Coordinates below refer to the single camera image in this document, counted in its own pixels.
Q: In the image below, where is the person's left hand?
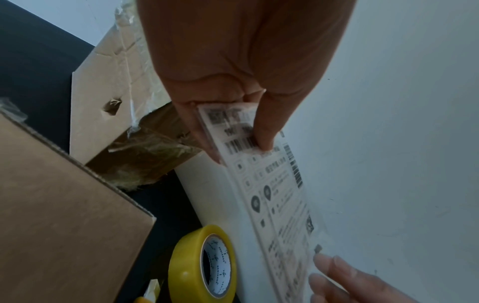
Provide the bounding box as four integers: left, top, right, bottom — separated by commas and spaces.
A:
136, 0, 359, 165

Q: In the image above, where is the person's right hand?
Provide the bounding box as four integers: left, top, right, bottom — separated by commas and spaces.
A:
308, 254, 425, 303

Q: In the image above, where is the white printed shipping label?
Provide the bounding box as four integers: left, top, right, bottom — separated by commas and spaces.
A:
196, 101, 327, 303

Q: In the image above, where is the taped open cardboard box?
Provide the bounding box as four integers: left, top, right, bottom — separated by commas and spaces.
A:
69, 0, 205, 191

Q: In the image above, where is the white parcel box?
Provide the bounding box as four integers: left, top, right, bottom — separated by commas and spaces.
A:
175, 0, 479, 303

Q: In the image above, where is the yellow adhesive tape roll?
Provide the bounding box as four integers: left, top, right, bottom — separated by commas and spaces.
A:
167, 224, 239, 303

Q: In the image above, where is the yellow utility knife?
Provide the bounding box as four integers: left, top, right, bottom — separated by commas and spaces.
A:
133, 278, 165, 303

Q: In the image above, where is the large brown cardboard box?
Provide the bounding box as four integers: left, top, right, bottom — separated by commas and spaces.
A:
0, 109, 157, 303

